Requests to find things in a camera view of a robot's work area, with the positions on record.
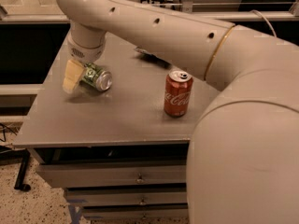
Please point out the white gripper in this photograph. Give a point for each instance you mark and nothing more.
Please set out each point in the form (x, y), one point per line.
(84, 52)

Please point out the green soda can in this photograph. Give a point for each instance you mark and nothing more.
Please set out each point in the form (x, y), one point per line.
(97, 77)

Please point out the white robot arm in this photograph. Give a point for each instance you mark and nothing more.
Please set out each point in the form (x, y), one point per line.
(243, 158)

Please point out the red Coca-Cola can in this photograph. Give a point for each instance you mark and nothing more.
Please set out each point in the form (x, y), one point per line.
(178, 88)

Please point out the blue chip bag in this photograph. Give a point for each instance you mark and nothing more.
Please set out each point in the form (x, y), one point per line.
(143, 51)

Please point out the black stand leg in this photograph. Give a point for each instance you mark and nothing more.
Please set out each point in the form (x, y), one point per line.
(23, 156)

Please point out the grey metal railing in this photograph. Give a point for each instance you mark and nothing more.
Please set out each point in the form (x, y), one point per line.
(229, 10)

